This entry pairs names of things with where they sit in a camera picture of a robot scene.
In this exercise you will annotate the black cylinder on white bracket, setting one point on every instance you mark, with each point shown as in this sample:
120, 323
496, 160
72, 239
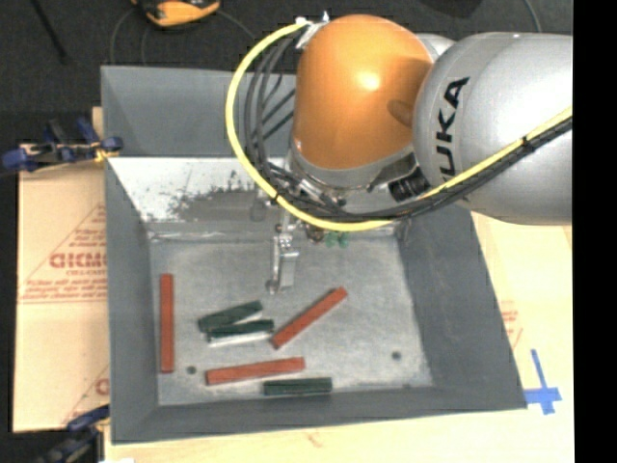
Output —
407, 186

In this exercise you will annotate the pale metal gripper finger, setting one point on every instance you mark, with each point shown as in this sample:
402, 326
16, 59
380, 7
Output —
275, 268
289, 270

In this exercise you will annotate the brown cardboard board red print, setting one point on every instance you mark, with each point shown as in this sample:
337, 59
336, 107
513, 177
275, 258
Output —
58, 239

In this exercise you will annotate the red-brown flat block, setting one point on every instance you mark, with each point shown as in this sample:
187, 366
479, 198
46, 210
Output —
308, 318
255, 371
167, 323

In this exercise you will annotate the dark green flat block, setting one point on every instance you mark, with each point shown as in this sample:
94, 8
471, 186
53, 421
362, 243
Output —
230, 314
297, 386
241, 330

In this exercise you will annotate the grey metal bin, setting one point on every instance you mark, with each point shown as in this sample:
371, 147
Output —
337, 268

